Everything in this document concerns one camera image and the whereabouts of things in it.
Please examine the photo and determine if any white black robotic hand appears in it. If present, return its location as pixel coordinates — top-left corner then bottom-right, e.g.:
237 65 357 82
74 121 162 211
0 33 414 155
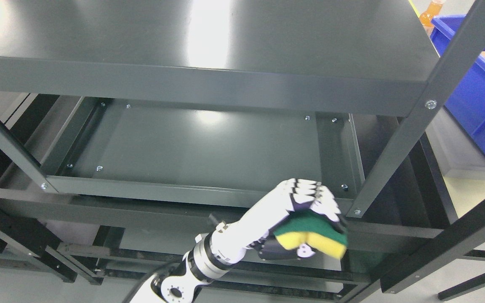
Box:
213 178 342 259

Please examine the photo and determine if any green yellow sponge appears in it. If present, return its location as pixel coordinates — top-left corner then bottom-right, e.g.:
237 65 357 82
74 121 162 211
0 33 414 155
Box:
272 210 348 260

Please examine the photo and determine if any dark metal shelf rack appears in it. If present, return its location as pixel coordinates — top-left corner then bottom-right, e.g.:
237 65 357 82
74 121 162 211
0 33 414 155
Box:
0 0 485 303

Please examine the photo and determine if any orange bottle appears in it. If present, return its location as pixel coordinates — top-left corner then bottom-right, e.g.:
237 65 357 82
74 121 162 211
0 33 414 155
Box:
419 0 446 36

